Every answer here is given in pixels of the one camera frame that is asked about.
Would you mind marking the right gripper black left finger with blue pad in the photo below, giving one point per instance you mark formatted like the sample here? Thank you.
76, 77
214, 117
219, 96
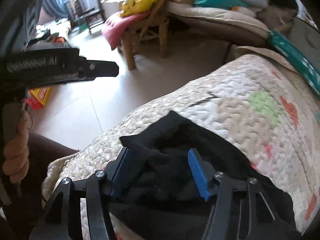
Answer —
61, 217

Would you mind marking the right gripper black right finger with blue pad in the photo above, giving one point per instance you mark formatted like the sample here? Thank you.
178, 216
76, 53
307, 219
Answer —
242, 209

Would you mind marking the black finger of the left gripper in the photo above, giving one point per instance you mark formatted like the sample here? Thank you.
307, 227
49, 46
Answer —
91, 69

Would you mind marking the black pants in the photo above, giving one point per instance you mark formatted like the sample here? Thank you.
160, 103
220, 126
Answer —
155, 194

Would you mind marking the dark red sleeve forearm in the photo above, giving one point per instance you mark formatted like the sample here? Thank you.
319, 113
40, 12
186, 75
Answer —
42, 152

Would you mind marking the person's left hand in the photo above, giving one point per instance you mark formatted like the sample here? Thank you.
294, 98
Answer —
16, 152

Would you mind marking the red yellow flat package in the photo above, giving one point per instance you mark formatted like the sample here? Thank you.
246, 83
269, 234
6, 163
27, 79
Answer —
37, 98

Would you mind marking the pink cloth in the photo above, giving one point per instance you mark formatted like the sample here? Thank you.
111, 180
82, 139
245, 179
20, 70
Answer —
115, 26

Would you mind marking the dark wooden chair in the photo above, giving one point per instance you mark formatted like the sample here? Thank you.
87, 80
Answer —
92, 17

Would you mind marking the wooden stool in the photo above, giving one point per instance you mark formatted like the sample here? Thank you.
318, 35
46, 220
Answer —
155, 26

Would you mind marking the quilted heart pattern bedspread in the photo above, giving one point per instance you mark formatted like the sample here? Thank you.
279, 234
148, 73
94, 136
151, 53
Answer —
258, 102

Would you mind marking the beige folded blanket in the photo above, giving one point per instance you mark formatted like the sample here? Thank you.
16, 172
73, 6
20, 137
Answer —
234, 27

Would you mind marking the teal folded cloth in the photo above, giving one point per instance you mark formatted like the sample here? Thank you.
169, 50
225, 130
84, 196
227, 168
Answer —
222, 4

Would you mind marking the green paper ream package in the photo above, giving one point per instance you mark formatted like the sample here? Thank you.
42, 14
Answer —
299, 62

